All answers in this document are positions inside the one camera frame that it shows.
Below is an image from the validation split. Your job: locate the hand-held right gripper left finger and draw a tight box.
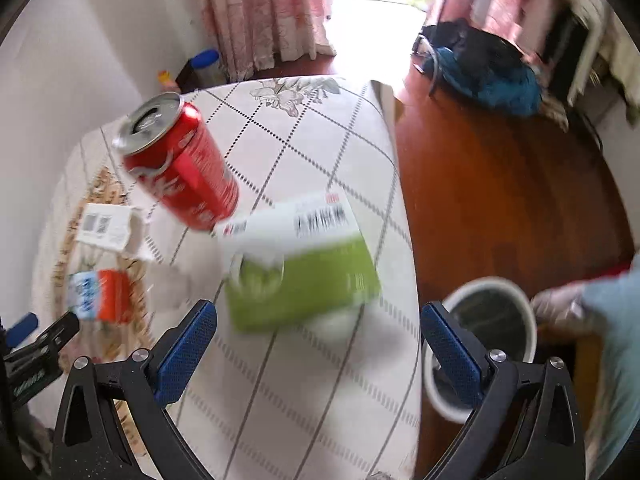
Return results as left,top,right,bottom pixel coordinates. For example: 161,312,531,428
50,299,219,480

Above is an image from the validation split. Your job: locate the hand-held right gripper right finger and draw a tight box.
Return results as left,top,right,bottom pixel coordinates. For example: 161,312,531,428
420,301,587,480

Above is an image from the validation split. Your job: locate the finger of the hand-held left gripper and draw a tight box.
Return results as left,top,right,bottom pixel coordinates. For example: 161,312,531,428
5,312,40,348
2,311,81,376

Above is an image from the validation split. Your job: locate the clear plastic bottle red label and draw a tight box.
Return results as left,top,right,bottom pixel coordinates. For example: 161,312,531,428
67,265,201,324

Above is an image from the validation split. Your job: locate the white round waste bin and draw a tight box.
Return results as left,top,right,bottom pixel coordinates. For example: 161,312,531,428
421,276,539,423

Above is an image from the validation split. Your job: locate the small white cardboard box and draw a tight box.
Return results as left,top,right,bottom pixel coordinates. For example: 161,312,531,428
75,202,151,254

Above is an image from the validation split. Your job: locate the green and white carton box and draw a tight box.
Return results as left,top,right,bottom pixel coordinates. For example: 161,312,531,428
212,191,383,333

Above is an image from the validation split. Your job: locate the red soda can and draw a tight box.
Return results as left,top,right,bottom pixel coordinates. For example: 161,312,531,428
112,91,241,232

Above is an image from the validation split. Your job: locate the woven round placemat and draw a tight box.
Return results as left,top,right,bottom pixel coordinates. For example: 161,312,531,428
32,167,151,376

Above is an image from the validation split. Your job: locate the person's light blue trouser leg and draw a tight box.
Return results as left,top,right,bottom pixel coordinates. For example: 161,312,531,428
530,255,640,480

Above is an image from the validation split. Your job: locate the white checked floral tablecloth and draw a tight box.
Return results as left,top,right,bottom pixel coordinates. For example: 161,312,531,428
30,75,423,480

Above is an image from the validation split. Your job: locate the blue and black bag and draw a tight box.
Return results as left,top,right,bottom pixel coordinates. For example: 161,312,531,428
422,47,543,118

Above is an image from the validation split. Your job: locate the small black box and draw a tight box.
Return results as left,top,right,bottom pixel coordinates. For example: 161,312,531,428
175,59,202,93

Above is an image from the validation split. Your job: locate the jar with blue lid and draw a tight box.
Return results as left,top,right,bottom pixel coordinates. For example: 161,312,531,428
192,49,227,87

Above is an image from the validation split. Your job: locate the pink floral curtain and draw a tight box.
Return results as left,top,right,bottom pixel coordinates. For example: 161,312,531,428
182,0,337,81

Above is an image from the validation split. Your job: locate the white rack with cloths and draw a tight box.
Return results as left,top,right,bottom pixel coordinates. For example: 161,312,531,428
520,0,640,126

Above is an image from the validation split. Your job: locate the metal chair frame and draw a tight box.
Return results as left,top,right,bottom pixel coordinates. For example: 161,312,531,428
412,35,445,99

